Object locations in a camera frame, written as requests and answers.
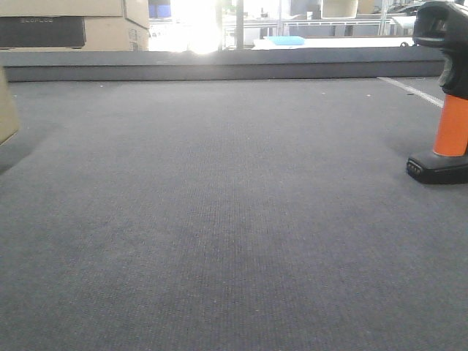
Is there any brown cardboard package box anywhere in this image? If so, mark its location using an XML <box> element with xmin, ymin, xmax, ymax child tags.
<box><xmin>0</xmin><ymin>67</ymin><xmax>20</xmax><ymax>145</ymax></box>

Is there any black box with lettering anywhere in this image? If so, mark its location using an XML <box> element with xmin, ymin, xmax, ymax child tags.
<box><xmin>1</xmin><ymin>16</ymin><xmax>86</xmax><ymax>49</ymax></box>

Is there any beige open bin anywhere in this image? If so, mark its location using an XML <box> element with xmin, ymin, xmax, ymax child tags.
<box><xmin>321</xmin><ymin>0</ymin><xmax>358</xmax><ymax>19</ymax></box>

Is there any white tape strip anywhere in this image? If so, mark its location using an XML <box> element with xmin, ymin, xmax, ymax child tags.
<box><xmin>378</xmin><ymin>77</ymin><xmax>444</xmax><ymax>108</ymax></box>

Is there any grey raised carpet ledge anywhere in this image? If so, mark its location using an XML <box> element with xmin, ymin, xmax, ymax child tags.
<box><xmin>1</xmin><ymin>47</ymin><xmax>444</xmax><ymax>82</ymax></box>

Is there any black orange barcode scanner gun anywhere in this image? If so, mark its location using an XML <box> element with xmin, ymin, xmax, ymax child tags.
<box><xmin>406</xmin><ymin>1</ymin><xmax>467</xmax><ymax>184</ymax></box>

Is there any grey vertical pillar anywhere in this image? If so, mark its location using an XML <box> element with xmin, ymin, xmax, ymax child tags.
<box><xmin>235</xmin><ymin>0</ymin><xmax>244</xmax><ymax>50</ymax></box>

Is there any blue flat foam pad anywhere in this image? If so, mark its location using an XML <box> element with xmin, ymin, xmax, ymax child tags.
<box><xmin>264</xmin><ymin>36</ymin><xmax>306</xmax><ymax>46</ymax></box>

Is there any large cardboard box stack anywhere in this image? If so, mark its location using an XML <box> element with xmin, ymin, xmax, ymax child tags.
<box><xmin>1</xmin><ymin>1</ymin><xmax>149</xmax><ymax>51</ymax></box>

